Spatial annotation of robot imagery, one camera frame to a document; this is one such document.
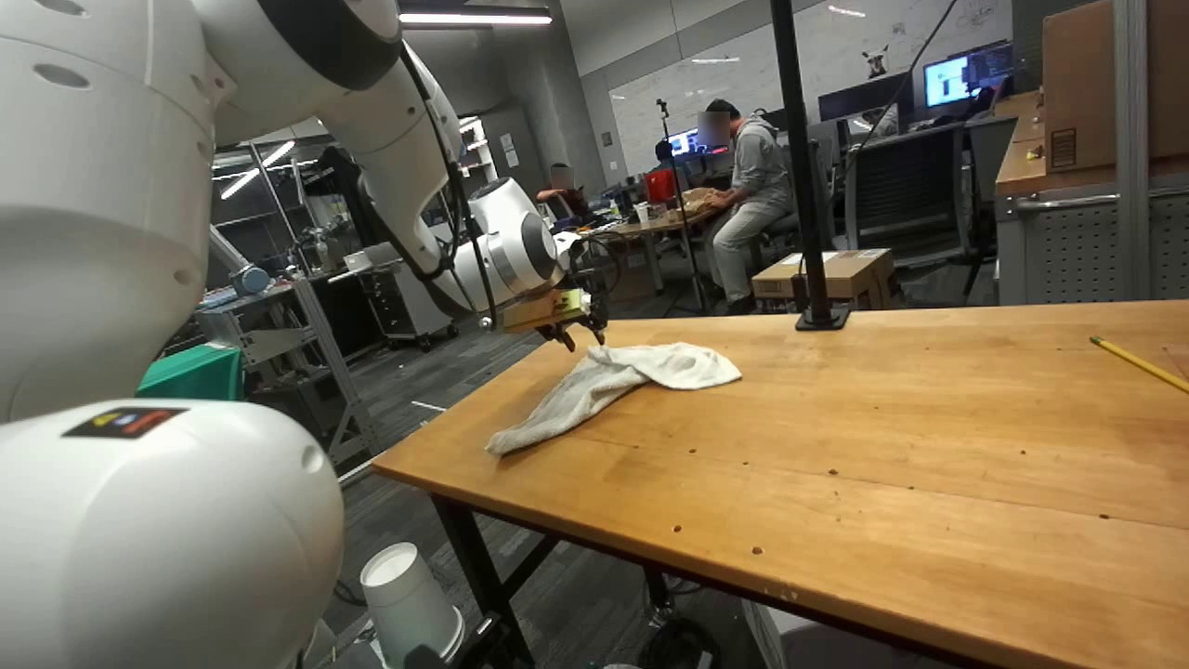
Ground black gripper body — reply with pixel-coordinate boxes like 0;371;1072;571
556;238;618;328

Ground white cloth towel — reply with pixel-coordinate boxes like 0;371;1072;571
484;338;746;459

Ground wooden office desk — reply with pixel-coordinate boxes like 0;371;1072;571
560;181;740;309

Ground seated person dark red shirt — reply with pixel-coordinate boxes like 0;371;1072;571
530;160;600;229

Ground black tripod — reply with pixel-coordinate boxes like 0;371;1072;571
650;91;715;312

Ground seated person grey shirt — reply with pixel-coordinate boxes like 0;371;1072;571
694;96;804;314

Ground wooden stool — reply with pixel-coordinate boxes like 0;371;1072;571
746;245;897;312

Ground black clamped pole stand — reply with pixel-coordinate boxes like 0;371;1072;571
766;0;860;334

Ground metal shelf rack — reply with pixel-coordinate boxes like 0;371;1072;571
202;132;380;463

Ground ceiling light strip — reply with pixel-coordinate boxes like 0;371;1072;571
394;6;556;32

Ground teal box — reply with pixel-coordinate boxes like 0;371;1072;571
134;338;248;404

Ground lit computer monitor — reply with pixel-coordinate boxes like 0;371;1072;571
915;43;1021;117

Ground black drawer cabinet workbench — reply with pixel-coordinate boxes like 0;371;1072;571
994;86;1189;309

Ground large cardboard box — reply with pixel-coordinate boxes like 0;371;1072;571
1037;0;1189;176

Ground yellow pencil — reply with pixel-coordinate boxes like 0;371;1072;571
1085;329;1189;399

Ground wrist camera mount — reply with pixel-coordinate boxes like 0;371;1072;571
498;282;600;338

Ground black table frame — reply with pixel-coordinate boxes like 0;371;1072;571
426;494;720;669

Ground grey metal post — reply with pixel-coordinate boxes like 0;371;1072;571
1109;0;1157;302

